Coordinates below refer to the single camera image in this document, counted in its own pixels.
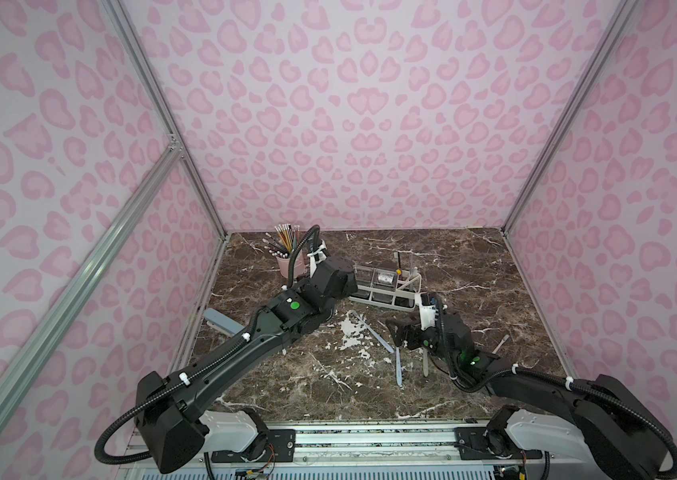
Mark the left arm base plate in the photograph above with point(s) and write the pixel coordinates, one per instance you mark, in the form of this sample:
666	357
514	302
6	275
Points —
266	445

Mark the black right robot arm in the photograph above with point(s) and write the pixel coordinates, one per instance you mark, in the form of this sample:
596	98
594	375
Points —
599	422

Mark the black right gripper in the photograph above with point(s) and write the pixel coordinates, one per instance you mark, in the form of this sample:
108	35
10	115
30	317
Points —
413	335

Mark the pink metal pencil bucket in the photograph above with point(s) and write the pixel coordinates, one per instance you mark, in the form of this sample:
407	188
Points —
284	265

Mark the cream toothbrush holder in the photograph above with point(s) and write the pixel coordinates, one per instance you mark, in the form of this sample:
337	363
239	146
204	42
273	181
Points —
377	287

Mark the aluminium front rail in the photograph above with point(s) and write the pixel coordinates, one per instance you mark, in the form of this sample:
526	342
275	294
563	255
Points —
426	449

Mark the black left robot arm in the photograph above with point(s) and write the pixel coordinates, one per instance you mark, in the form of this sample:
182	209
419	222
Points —
168	410

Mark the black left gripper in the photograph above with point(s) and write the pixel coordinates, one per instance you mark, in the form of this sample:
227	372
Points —
341	279

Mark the bundle of coloured pencils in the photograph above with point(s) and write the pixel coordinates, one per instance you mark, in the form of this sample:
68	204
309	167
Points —
283	241

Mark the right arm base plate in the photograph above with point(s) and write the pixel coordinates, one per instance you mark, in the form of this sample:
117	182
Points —
482	443

